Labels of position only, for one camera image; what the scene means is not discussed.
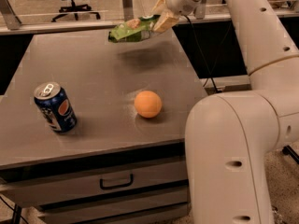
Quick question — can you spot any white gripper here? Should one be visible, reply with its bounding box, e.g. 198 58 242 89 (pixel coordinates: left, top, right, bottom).
151 0 198 33

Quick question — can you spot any green rice chip bag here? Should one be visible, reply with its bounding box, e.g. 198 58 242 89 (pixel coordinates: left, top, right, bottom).
108 15 160 43

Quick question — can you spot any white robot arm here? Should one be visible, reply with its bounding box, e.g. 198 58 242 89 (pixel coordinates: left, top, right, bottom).
153 0 299 224

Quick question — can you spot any orange fruit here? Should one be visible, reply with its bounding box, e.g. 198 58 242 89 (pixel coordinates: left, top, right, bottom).
134 91 162 119

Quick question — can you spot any grey drawer cabinet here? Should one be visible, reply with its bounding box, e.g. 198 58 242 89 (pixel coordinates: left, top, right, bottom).
0 30 206 224

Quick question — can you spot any blue pepsi can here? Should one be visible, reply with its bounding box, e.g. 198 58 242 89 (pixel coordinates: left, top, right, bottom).
34 81 77 133

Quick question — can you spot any metal railing post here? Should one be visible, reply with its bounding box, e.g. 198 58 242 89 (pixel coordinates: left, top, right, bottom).
122 0 134 21

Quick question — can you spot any black hanging cable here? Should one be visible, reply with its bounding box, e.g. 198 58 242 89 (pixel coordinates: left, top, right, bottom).
183 14 222 94

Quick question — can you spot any black drawer handle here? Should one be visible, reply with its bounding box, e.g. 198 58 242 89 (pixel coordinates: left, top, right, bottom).
99 174 135 190

